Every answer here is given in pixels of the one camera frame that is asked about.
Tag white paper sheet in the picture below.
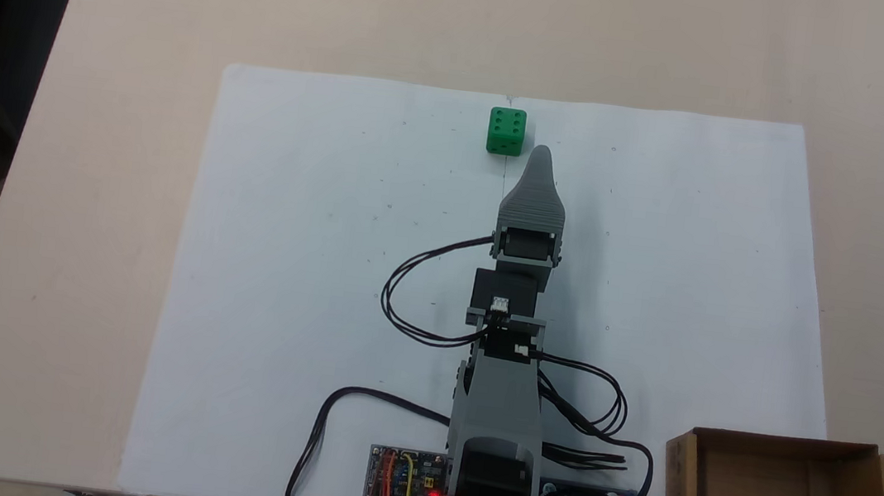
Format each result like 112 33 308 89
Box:
117 55 515 496
464 91 862 496

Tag green die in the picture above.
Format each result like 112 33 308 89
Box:
485 107 528 158

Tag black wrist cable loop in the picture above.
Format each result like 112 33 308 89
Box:
378 226 498 352

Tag long black power cable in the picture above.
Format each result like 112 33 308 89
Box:
283 381 456 496

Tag circuit board with coloured wires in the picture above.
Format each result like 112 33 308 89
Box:
364 444 452 496

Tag black base cable bundle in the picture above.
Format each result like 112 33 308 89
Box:
537 429 674 496

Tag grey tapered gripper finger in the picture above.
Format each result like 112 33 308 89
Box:
495 142 574 239

